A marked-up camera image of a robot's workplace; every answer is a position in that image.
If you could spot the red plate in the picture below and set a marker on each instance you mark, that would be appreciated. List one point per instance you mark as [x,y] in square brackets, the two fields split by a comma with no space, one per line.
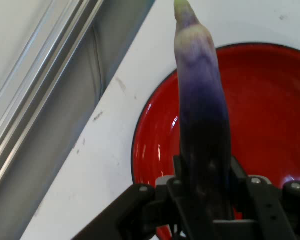
[260,112]

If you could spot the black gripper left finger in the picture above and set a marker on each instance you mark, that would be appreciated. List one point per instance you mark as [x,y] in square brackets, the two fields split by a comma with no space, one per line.
[145,210]

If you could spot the aluminium wall rail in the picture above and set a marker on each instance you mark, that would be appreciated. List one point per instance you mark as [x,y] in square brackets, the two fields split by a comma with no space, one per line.
[40,82]

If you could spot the purple toy eggplant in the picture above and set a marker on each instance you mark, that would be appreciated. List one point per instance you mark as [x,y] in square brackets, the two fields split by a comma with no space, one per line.
[202,112]

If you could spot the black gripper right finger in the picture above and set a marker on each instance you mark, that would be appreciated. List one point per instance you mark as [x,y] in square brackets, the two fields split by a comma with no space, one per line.
[267,212]

